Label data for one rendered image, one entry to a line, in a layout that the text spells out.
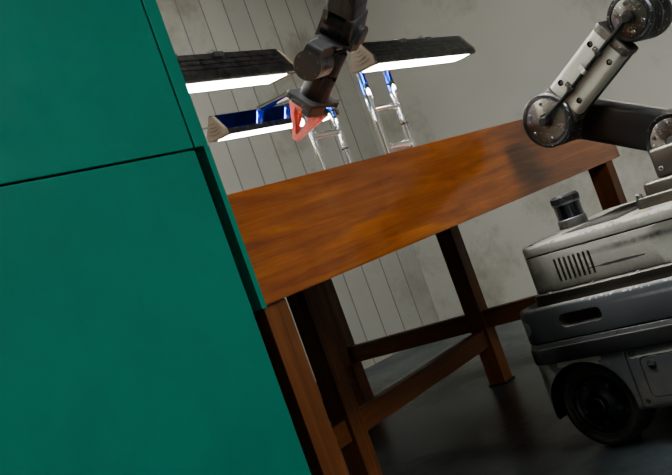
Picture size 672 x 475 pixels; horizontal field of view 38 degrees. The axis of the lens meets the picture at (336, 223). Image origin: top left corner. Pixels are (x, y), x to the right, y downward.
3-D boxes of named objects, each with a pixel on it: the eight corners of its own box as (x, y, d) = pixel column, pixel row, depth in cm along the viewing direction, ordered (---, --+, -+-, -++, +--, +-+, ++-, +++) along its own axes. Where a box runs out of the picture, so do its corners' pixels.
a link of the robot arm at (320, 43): (370, 25, 187) (332, 5, 189) (346, 30, 177) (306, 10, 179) (348, 82, 192) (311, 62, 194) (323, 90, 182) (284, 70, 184)
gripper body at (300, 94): (283, 98, 191) (296, 63, 188) (312, 94, 200) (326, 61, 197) (307, 114, 189) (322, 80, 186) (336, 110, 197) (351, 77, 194)
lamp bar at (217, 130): (340, 114, 344) (333, 94, 344) (226, 134, 293) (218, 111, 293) (323, 122, 349) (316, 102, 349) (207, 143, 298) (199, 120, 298)
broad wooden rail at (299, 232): (618, 157, 299) (597, 99, 299) (248, 313, 151) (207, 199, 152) (582, 169, 306) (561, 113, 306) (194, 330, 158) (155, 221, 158)
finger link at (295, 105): (276, 132, 197) (293, 91, 193) (297, 129, 203) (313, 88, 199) (301, 149, 195) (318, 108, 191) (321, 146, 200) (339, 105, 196)
